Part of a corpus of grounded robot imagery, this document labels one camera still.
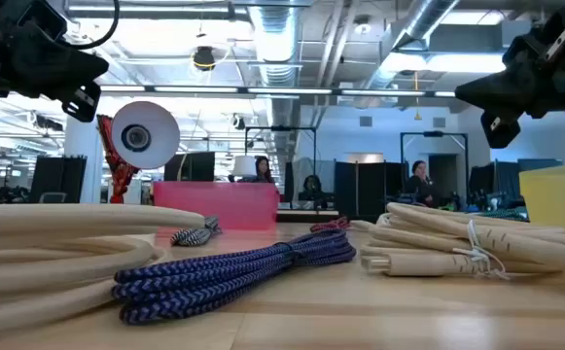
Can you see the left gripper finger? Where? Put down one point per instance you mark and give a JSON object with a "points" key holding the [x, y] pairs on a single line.
{"points": [[82, 103], [70, 73]]}

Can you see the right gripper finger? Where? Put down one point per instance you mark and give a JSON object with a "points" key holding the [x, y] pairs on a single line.
{"points": [[501, 129], [498, 94]]}

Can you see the dark grey partition panel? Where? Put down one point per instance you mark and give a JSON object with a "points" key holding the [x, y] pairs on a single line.
{"points": [[501, 180]]}

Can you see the blue partition panel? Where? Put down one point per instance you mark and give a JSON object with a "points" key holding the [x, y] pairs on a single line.
{"points": [[540, 164]]}

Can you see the red lamp white shade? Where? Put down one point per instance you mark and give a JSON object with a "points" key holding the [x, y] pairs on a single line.
{"points": [[146, 121]]}

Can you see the black partition panel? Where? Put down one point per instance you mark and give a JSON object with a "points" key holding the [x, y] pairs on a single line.
{"points": [[369, 189], [58, 177]]}

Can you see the yellow hanging pendant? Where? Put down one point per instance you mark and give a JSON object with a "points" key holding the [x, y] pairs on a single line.
{"points": [[417, 116]]}

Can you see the yellow plastic bin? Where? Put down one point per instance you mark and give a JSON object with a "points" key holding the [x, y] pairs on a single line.
{"points": [[559, 199]]}

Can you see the person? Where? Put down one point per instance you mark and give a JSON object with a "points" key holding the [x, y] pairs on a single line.
{"points": [[264, 170], [420, 187]]}

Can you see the black monitor screen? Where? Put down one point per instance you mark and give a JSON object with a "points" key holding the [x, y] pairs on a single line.
{"points": [[194, 167]]}

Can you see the black ceiling device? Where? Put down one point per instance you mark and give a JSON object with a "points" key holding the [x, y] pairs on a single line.
{"points": [[204, 58]]}

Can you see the pink plastic bin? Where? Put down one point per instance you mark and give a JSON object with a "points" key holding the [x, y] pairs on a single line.
{"points": [[214, 204]]}

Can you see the white background lampshade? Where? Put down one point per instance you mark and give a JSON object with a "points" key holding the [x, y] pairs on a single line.
{"points": [[244, 166]]}

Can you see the ceiling light strip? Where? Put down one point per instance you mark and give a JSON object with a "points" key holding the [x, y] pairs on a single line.
{"points": [[287, 91]]}

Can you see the black rig frame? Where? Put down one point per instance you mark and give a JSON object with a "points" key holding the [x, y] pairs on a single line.
{"points": [[433, 133], [282, 128]]}

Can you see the silver air duct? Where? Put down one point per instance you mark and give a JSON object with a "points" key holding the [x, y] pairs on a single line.
{"points": [[276, 39], [428, 14]]}

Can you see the black table frame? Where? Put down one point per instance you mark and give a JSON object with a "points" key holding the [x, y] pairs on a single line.
{"points": [[306, 216]]}

